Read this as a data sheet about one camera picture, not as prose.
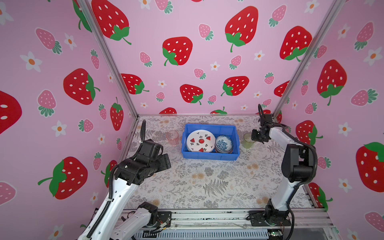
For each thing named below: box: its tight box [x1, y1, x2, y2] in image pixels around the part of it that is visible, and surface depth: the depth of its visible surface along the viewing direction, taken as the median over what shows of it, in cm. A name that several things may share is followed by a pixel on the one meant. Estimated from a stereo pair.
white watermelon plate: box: [186, 129, 216, 153], surface depth 103 cm
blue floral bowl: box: [215, 134, 234, 154], surface depth 95 cm
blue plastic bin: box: [181, 124, 240, 161], surface depth 100 cm
